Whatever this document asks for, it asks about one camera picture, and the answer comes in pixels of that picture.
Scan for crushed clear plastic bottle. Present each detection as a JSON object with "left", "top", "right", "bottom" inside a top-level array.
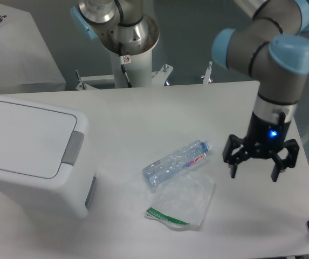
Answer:
[{"left": 142, "top": 140, "right": 211, "bottom": 188}]

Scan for white cardboard box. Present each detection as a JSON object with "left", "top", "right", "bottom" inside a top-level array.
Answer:
[{"left": 0, "top": 4, "right": 66, "bottom": 94}]

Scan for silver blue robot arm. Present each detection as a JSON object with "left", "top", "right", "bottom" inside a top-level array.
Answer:
[{"left": 70, "top": 1, "right": 309, "bottom": 181}]

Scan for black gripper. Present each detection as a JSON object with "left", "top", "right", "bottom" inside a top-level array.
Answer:
[{"left": 222, "top": 111, "right": 299, "bottom": 182}]

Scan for white metal base frame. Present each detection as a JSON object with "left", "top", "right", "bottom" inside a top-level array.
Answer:
[{"left": 75, "top": 64, "right": 174, "bottom": 90}]

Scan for metal levelling foot bolt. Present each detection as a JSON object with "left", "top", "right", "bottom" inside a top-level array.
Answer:
[{"left": 201, "top": 61, "right": 214, "bottom": 84}]

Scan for white push-lid trash can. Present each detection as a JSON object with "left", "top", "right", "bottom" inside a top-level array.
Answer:
[{"left": 0, "top": 95, "right": 98, "bottom": 219}]

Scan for clear plastic bag green stripe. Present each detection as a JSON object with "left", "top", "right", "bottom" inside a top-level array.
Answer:
[{"left": 145, "top": 172, "right": 215, "bottom": 231}]

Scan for black cable on pedestal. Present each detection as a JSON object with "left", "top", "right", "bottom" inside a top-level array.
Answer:
[{"left": 118, "top": 43, "right": 133, "bottom": 88}]

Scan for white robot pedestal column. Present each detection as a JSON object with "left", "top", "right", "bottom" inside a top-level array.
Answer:
[{"left": 100, "top": 12, "right": 160, "bottom": 88}]

